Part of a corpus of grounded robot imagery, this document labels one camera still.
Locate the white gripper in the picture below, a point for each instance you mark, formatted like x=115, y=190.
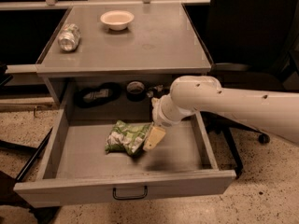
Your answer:
x=161, y=118

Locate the green jalapeno chip bag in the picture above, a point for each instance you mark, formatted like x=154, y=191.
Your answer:
x=127, y=138

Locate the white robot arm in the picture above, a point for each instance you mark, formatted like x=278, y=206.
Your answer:
x=269, y=112

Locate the grey counter cabinet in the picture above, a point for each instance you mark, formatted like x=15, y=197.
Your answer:
x=160, y=40

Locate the grey open drawer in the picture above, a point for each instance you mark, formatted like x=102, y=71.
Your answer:
x=75, y=168

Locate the small silver gadget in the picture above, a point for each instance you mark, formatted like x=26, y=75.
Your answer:
x=157, y=91

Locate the black tape roll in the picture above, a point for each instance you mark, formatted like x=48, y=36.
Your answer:
x=135, y=91

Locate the white ceramic bowl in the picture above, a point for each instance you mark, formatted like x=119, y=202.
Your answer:
x=117, y=20

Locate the crushed silver soda can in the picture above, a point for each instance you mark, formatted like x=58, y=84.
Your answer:
x=69, y=37

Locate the black office chair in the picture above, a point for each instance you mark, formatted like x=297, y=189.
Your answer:
x=249, y=42

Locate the black drawer handle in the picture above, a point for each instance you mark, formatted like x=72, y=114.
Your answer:
x=131, y=193

